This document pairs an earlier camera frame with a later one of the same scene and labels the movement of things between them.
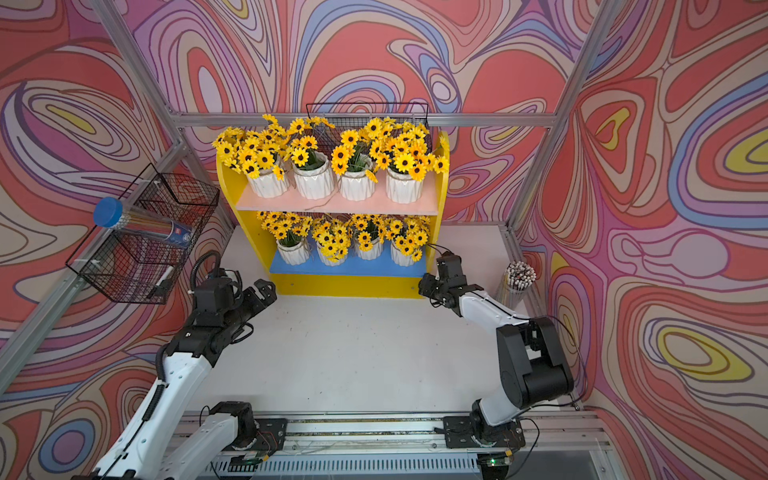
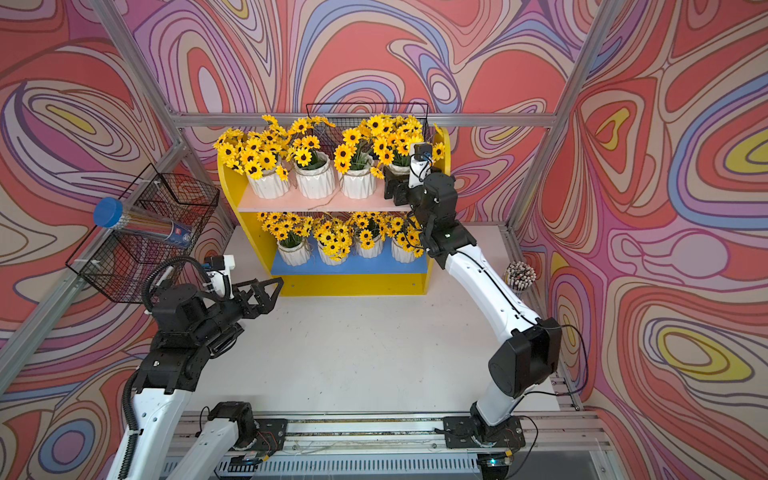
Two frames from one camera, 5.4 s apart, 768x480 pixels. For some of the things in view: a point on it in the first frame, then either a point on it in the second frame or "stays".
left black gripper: x=256 y=303 stays
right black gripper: x=426 y=284 → x=401 y=184
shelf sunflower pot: x=309 y=155 stays
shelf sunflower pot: x=353 y=162 stays
